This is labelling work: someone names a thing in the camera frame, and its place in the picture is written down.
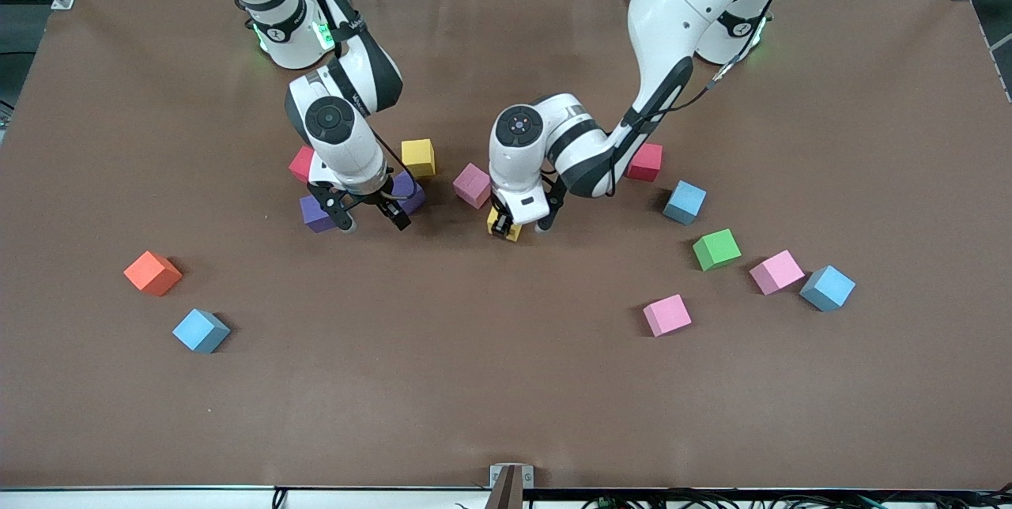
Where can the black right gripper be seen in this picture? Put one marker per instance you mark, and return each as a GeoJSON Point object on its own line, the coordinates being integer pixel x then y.
{"type": "Point", "coordinates": [380, 201]}

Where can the yellow foam cube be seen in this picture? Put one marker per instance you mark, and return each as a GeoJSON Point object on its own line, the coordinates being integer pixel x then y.
{"type": "Point", "coordinates": [515, 234]}
{"type": "Point", "coordinates": [419, 157]}

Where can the purple foam cube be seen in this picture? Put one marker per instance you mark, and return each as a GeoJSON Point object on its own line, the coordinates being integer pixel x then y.
{"type": "Point", "coordinates": [413, 191]}
{"type": "Point", "coordinates": [315, 215]}

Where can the pink foam cube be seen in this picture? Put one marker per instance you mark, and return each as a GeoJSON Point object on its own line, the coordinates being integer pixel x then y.
{"type": "Point", "coordinates": [776, 272]}
{"type": "Point", "coordinates": [472, 185]}
{"type": "Point", "coordinates": [666, 314]}

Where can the red foam cube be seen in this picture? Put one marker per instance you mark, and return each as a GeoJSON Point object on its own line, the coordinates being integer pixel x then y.
{"type": "Point", "coordinates": [648, 164]}
{"type": "Point", "coordinates": [300, 164]}

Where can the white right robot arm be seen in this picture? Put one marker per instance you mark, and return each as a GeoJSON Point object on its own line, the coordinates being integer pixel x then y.
{"type": "Point", "coordinates": [352, 157]}

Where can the blue foam cube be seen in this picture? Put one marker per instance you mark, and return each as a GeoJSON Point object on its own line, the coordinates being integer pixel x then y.
{"type": "Point", "coordinates": [684, 202]}
{"type": "Point", "coordinates": [827, 288]}
{"type": "Point", "coordinates": [201, 330]}

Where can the green foam cube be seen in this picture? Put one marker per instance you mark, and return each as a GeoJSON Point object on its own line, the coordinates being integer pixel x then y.
{"type": "Point", "coordinates": [716, 249]}

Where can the brown table cover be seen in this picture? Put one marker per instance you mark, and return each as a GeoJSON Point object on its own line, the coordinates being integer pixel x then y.
{"type": "Point", "coordinates": [506, 398]}

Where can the orange foam cube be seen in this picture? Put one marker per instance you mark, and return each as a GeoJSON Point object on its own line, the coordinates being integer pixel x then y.
{"type": "Point", "coordinates": [152, 273]}

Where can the grey metal bracket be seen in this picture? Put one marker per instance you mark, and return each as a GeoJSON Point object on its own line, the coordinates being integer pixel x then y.
{"type": "Point", "coordinates": [511, 493]}

